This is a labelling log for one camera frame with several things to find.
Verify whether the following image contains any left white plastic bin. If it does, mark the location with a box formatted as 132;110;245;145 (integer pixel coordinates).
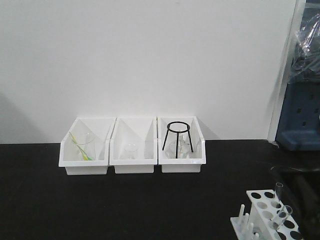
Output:
58;117;117;175

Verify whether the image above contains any white test tube rack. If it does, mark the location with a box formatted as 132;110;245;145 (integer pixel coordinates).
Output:
230;189;303;240

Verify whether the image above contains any small glass beaker middle bin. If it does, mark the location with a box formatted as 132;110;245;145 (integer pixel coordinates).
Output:
122;143;139;160

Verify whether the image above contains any right white plastic bin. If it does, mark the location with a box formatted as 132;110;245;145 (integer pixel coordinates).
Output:
157;116;207;173

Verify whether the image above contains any plastic bag of black pegs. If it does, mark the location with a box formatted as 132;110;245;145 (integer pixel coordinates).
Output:
289;13;320;84

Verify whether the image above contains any middle white plastic bin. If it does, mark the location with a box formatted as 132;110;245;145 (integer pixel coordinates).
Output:
109;116;158;174

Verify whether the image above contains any black wire tripod stand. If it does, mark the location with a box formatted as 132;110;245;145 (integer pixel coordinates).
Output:
162;121;194;153

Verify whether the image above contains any blue-grey pegboard drying rack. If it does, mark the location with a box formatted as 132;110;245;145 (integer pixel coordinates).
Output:
275;0;320;151

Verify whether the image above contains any glass beaker in left bin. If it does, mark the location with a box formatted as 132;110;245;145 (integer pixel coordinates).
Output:
75;132;96;161

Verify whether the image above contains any glass flask under tripod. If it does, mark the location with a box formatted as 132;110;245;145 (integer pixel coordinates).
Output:
165;139;191;159

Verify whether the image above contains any white plastic bin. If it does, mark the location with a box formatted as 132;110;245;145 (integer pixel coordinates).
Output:
58;117;117;175
157;116;207;173
109;116;158;174

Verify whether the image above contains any black sink basin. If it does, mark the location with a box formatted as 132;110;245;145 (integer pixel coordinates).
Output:
269;165;320;202

